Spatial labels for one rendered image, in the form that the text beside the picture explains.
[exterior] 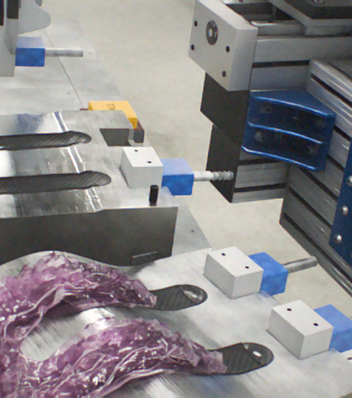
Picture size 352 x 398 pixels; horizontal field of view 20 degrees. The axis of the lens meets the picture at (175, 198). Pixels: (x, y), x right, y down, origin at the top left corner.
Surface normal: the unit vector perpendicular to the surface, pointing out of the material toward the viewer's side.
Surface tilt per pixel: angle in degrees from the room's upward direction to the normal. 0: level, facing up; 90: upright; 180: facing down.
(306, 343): 90
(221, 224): 0
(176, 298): 4
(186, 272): 0
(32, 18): 80
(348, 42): 90
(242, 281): 90
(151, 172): 90
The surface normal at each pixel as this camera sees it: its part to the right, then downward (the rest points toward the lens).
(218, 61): -0.91, 0.09
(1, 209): 0.11, -0.88
